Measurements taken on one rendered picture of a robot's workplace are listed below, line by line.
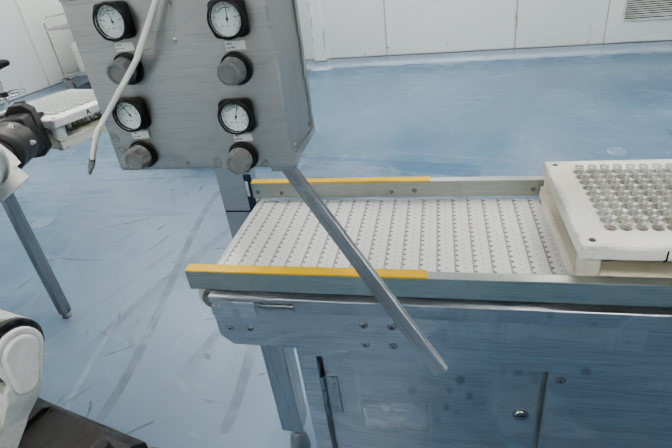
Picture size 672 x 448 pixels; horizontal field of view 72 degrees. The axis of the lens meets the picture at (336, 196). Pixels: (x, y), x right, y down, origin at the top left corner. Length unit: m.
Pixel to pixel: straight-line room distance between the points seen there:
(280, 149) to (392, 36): 5.14
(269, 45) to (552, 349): 0.52
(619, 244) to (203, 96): 0.51
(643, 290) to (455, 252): 0.24
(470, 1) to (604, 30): 1.36
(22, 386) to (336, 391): 0.75
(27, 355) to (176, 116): 0.88
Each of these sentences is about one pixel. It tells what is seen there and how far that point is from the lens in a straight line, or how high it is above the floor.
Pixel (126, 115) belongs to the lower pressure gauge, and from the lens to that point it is 0.56.
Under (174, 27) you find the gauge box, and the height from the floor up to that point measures 1.22.
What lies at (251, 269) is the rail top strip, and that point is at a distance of 0.67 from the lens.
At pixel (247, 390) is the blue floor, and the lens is 1.72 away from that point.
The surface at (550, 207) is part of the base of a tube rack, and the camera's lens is 0.79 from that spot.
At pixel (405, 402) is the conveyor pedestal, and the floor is 0.58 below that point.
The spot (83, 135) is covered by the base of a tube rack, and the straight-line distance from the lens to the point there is 1.26.
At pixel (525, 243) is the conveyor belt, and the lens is 0.75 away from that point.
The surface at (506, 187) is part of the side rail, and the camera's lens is 0.85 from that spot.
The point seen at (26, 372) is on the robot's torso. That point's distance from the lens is 1.33.
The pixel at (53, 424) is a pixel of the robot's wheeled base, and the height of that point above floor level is 0.19.
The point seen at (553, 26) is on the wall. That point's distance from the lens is 5.57.
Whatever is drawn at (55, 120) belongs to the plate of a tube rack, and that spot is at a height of 1.01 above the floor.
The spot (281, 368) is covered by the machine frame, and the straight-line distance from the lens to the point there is 1.25.
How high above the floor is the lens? 1.28
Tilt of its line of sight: 28 degrees down
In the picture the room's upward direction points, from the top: 7 degrees counter-clockwise
